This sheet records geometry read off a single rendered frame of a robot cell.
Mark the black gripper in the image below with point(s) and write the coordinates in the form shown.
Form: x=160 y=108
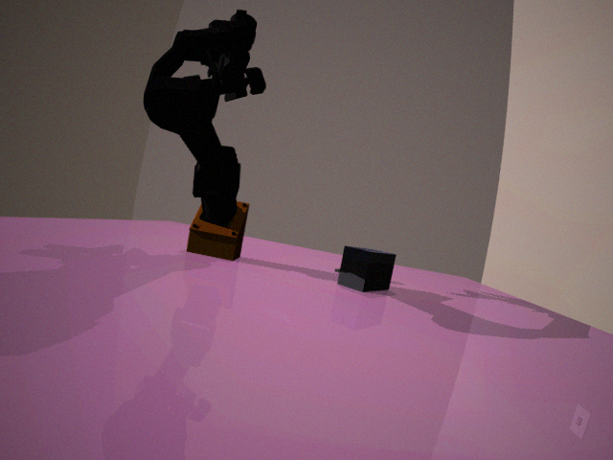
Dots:
x=234 y=89

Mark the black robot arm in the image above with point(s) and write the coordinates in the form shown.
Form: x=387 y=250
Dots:
x=188 y=106

